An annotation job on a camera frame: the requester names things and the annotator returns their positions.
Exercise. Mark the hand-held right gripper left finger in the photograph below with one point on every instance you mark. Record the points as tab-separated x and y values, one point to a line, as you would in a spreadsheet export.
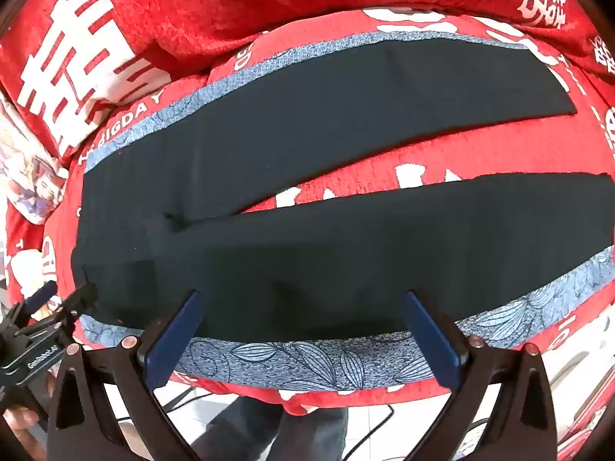
175	333

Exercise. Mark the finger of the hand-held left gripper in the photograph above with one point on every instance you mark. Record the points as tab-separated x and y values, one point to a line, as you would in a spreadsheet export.
79	300
41	295

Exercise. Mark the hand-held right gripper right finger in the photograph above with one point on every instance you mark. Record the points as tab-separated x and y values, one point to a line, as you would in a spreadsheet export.
432	336

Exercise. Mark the black pants with floral stripe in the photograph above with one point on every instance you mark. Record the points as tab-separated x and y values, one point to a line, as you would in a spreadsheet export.
336	259

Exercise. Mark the person's left hand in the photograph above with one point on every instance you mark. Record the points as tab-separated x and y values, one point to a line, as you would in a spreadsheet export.
21	420

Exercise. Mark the cartoon printed pillow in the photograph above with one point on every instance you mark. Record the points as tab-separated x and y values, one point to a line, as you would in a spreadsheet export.
29	173

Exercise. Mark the person's legs in jeans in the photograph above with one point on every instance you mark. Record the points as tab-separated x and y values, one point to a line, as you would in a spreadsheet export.
288	434

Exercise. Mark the red printed blanket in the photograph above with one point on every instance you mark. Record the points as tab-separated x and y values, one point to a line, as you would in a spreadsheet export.
432	153

